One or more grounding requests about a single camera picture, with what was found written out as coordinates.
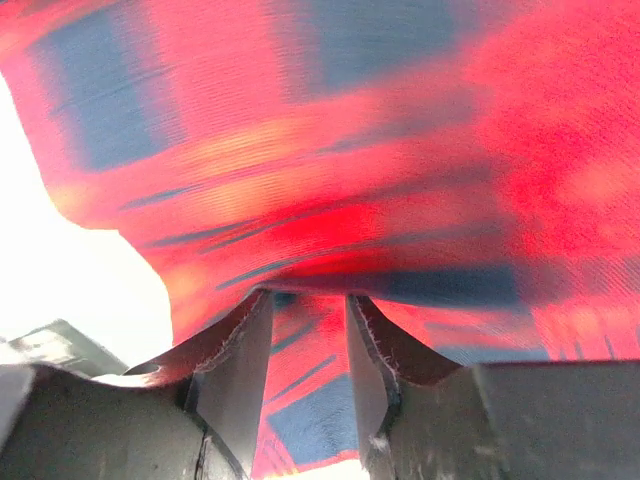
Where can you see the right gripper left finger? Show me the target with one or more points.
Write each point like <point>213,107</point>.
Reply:
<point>190,413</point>

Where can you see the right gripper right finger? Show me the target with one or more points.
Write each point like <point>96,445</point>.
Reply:
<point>422,416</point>

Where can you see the red navy plaid skirt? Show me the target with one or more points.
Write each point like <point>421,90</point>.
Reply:
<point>472,166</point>

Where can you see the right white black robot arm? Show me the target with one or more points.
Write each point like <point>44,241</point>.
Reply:
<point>55,345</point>

